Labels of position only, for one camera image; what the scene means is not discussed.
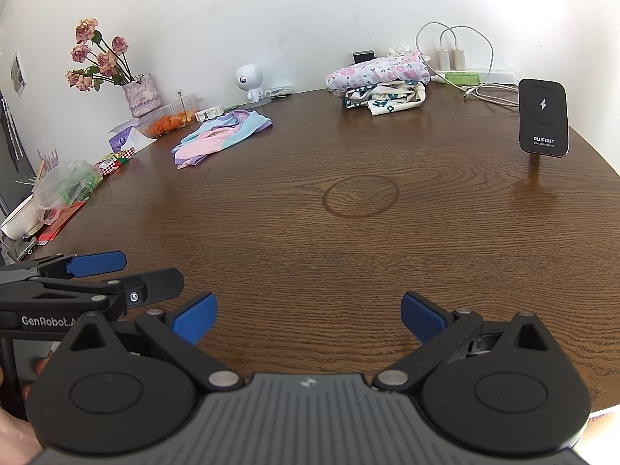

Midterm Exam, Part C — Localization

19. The white robot figurine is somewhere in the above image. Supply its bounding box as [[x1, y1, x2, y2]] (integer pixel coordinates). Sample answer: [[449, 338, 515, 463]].
[[235, 64, 270, 109]]

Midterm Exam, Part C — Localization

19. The red checkered snack pack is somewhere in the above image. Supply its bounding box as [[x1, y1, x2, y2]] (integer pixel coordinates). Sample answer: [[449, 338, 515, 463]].
[[96, 148, 134, 176]]

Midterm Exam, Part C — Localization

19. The white digital clock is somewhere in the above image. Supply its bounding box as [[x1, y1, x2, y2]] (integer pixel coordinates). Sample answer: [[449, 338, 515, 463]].
[[264, 86, 294, 99]]

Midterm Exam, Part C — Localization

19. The person's left hand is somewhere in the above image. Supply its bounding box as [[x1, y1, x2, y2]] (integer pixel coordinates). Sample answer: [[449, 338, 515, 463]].
[[0, 355, 50, 465]]

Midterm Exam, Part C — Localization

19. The folded cream teal-flower cloth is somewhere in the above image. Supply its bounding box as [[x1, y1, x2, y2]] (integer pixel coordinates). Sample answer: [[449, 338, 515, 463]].
[[343, 81, 427, 117]]

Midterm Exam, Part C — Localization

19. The green sponge pack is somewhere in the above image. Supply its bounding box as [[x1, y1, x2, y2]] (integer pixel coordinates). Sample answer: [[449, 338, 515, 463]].
[[443, 71, 480, 87]]

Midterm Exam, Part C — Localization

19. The white usb charger left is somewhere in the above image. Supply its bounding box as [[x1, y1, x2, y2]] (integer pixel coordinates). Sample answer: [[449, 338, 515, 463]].
[[436, 48, 451, 71]]

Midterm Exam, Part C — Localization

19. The small black box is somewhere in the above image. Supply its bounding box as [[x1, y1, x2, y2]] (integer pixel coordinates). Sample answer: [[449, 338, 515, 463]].
[[352, 50, 375, 64]]

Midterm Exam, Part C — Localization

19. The clear box of orange fruit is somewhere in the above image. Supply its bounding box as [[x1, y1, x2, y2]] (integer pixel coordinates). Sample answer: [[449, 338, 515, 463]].
[[137, 93, 200, 139]]

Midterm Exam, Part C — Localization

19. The red paper packet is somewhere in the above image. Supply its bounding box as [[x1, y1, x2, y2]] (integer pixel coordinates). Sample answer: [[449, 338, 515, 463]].
[[37, 200, 86, 247]]

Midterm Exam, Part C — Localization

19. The white usb charger right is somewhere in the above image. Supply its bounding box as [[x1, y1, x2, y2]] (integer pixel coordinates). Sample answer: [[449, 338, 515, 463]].
[[451, 48, 467, 71]]

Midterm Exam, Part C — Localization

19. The pink blue mesh garment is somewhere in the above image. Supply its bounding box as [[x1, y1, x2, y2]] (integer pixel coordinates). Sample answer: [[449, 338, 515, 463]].
[[171, 110, 272, 169]]

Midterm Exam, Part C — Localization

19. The purple tissue pack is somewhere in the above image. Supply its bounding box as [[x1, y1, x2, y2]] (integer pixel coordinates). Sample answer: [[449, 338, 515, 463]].
[[108, 121, 155, 153]]

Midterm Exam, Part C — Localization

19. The white usb charger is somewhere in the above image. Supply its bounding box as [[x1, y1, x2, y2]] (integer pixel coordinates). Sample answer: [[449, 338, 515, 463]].
[[436, 48, 451, 71], [451, 48, 467, 71]]

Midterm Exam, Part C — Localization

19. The white power strip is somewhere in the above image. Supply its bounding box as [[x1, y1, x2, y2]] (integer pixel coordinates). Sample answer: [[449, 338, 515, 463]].
[[431, 69, 517, 85]]

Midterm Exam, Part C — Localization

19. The white bowl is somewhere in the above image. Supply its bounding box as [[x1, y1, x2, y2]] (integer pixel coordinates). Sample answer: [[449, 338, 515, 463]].
[[1, 194, 42, 240]]

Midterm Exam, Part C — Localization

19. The clear plastic bag with greens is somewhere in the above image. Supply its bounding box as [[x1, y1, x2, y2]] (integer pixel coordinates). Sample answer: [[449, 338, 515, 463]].
[[33, 160, 103, 225]]

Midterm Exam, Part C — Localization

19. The black wireless charger stand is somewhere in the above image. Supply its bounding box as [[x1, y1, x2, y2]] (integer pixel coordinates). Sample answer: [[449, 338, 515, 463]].
[[518, 79, 570, 157]]

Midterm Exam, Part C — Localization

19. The folded pink floral cloth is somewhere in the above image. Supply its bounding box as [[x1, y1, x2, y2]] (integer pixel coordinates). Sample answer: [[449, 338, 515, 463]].
[[326, 50, 431, 96]]

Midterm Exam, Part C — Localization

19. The pink rose bouquet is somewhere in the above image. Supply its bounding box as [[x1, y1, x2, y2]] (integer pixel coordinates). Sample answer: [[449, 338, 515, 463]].
[[65, 18, 134, 91]]

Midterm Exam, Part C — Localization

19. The grey refrigerator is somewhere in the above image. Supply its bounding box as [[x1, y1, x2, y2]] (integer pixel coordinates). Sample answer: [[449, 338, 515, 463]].
[[0, 96, 34, 215]]

